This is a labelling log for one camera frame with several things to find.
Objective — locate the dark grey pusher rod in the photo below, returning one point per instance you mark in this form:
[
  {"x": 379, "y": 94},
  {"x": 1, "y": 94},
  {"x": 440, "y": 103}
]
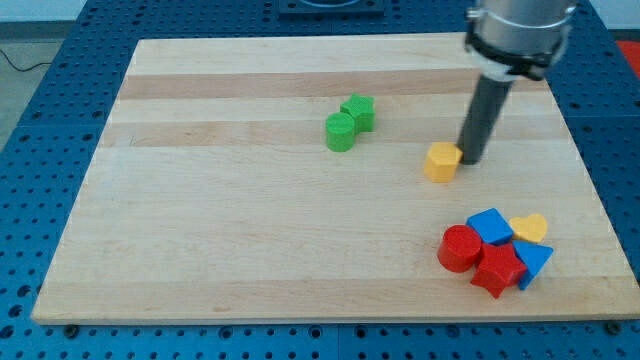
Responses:
[{"x": 486, "y": 104}]

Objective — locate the yellow hexagon block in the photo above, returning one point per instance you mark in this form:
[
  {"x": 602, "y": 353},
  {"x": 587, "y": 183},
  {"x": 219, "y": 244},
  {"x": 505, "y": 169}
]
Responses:
[{"x": 441, "y": 161}]

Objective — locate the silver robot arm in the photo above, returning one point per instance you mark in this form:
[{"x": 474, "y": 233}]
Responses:
[{"x": 508, "y": 39}]

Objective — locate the green star block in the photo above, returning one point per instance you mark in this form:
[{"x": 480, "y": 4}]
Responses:
[{"x": 361, "y": 108}]

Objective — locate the blue cube block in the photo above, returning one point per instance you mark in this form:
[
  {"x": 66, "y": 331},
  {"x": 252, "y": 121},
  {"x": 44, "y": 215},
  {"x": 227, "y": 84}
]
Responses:
[{"x": 491, "y": 226}]

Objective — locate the yellow heart block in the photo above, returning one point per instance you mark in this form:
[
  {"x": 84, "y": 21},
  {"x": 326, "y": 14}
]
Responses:
[{"x": 532, "y": 228}]

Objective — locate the red cylinder block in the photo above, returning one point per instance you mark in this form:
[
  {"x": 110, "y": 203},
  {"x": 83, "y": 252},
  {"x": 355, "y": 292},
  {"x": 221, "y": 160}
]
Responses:
[{"x": 459, "y": 248}]

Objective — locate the green cylinder block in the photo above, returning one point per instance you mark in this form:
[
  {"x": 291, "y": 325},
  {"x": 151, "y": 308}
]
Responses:
[{"x": 340, "y": 132}]

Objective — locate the blue triangle block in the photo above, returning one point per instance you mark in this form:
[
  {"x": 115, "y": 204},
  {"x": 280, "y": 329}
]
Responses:
[{"x": 534, "y": 257}]

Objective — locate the red star block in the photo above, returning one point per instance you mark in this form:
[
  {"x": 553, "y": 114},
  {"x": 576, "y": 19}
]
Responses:
[{"x": 498, "y": 268}]

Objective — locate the wooden board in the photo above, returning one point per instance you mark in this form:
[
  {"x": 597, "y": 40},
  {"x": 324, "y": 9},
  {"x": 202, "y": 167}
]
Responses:
[{"x": 212, "y": 197}]

